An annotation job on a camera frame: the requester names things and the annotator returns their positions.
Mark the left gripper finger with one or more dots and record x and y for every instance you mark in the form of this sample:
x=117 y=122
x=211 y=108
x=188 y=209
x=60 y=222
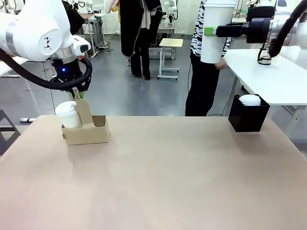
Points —
x=81 y=95
x=71 y=95

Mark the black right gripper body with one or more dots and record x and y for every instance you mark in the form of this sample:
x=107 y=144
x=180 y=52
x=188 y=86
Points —
x=260 y=26

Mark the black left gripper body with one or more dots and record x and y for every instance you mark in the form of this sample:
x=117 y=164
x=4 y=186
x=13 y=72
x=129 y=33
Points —
x=67 y=69

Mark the tall white paper cup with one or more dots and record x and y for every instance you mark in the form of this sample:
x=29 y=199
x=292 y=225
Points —
x=216 y=16

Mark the brown cardboard cup carrier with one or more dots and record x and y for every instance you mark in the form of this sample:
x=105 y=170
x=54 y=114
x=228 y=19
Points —
x=88 y=135

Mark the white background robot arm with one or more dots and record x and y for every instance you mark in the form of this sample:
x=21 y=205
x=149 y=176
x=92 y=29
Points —
x=170 y=9

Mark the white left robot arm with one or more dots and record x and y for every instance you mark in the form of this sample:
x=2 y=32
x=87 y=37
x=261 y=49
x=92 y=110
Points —
x=36 y=28

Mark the short white lidded cup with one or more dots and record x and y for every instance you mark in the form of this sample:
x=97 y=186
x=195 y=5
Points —
x=69 y=115

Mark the person's right hand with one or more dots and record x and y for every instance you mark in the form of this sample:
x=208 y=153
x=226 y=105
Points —
x=221 y=64

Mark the glass coffee pot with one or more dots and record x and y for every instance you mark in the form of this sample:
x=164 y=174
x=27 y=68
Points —
x=264 y=57

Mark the large white side table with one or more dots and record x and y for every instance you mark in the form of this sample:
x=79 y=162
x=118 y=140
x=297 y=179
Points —
x=268 y=76

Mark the black hanging cloth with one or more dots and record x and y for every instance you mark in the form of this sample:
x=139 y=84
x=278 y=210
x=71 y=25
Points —
x=76 y=16

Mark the small white side table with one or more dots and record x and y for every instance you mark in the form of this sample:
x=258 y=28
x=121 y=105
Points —
x=9 y=64

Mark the beige-topped white stool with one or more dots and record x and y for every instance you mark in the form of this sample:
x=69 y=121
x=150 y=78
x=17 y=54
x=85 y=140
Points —
x=170 y=43

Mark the person in zebra hoodie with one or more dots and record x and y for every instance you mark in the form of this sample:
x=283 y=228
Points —
x=201 y=83

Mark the stack of white lids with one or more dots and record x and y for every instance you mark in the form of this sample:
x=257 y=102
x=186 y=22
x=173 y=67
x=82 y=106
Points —
x=250 y=100

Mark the person in black clothes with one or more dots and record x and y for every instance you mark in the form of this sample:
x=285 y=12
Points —
x=140 y=36

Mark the black square box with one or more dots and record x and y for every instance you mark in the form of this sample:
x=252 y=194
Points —
x=247 y=119

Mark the black metal frame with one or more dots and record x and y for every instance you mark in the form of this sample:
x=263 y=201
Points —
x=8 y=134

